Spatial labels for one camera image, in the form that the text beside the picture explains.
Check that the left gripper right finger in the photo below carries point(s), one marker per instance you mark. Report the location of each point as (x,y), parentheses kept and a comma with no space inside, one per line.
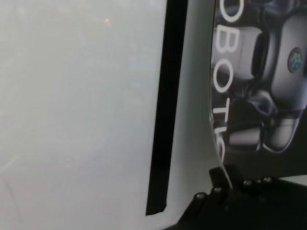
(236,179)

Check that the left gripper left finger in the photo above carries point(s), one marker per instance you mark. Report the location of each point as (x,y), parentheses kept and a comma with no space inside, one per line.
(220,182)

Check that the black robot print poster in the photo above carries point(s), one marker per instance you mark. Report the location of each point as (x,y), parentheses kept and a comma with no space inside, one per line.
(263,83)

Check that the black tape frame outline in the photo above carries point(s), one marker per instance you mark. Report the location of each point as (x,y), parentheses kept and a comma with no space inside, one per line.
(168,107)

